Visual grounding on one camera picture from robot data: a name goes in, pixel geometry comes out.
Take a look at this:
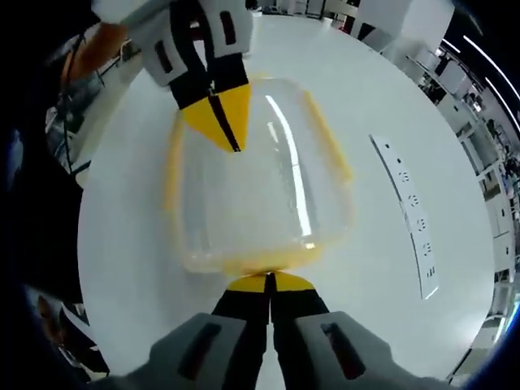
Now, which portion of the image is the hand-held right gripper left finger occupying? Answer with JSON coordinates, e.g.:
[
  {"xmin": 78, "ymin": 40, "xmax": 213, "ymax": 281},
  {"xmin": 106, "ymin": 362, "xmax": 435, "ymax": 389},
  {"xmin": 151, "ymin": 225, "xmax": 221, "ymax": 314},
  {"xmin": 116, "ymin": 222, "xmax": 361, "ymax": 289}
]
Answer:
[{"xmin": 91, "ymin": 272, "xmax": 272, "ymax": 390}]

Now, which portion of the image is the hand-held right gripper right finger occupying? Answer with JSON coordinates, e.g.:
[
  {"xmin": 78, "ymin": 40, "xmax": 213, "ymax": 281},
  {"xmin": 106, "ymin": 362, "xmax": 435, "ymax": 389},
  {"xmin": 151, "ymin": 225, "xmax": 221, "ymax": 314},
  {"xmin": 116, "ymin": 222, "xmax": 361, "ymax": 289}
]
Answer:
[{"xmin": 267, "ymin": 271, "xmax": 450, "ymax": 390}]

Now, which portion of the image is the white flush power strip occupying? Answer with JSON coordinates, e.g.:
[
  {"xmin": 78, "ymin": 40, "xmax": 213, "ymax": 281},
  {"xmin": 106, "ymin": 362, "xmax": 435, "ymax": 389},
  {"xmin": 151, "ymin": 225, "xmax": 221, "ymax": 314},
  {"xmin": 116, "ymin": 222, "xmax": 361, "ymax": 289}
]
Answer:
[{"xmin": 368, "ymin": 133, "xmax": 441, "ymax": 301}]

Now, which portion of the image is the white square pillar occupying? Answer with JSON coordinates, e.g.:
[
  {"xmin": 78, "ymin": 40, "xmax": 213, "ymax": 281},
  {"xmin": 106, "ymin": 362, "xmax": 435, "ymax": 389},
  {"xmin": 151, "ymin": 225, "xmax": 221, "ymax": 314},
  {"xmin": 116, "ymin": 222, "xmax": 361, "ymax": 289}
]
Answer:
[{"xmin": 356, "ymin": 0, "xmax": 455, "ymax": 54}]

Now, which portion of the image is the person's dark clothing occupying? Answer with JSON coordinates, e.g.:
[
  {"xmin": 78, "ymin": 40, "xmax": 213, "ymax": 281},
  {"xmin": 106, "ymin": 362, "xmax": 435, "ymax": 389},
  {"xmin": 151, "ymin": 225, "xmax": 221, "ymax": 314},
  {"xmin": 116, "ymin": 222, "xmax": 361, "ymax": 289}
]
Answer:
[{"xmin": 0, "ymin": 117, "xmax": 85, "ymax": 296}]

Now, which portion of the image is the thin black cable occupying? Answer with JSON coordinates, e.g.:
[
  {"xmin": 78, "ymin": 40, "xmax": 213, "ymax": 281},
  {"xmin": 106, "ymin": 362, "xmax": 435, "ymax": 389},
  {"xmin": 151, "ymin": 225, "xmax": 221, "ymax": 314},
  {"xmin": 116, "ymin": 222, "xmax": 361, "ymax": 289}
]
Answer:
[{"xmin": 59, "ymin": 32, "xmax": 93, "ymax": 176}]

